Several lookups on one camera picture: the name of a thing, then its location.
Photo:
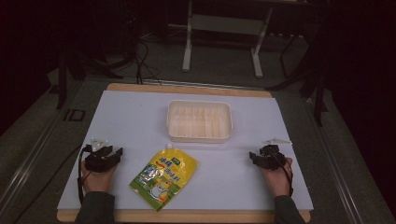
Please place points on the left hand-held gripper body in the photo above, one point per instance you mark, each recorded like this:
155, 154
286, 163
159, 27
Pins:
96, 162

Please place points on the person's left hand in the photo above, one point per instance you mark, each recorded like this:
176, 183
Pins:
97, 181

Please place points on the metal floor rail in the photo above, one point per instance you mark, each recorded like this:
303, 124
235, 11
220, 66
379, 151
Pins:
336, 168
28, 161

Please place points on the yellow spouted pouch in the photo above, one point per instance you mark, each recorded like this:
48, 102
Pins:
163, 179

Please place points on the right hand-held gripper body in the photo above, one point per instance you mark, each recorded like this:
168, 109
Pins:
273, 158

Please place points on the black stand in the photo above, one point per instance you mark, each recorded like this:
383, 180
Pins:
317, 93
62, 84

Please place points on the wooden table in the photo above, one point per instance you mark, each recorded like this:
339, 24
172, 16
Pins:
186, 216

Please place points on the white plastic tray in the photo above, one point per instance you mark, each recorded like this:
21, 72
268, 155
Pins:
199, 122

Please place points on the white metal stand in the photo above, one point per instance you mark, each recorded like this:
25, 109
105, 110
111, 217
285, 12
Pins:
187, 46

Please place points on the black floor bracket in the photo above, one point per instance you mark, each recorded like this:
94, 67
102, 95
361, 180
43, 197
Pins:
74, 114

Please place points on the person's right hand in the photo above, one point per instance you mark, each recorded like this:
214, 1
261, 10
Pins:
277, 181

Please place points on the white board mat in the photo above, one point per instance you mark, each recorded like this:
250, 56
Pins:
230, 174

